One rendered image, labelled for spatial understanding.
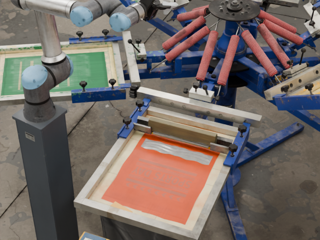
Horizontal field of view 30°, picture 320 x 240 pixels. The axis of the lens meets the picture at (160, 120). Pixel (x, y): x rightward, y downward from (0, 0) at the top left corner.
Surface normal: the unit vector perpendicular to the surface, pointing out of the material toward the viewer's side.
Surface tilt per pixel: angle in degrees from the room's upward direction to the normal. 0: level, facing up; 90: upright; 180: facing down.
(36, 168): 90
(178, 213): 0
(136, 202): 0
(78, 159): 0
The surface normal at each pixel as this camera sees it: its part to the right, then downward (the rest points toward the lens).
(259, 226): 0.00, -0.79
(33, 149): -0.55, 0.51
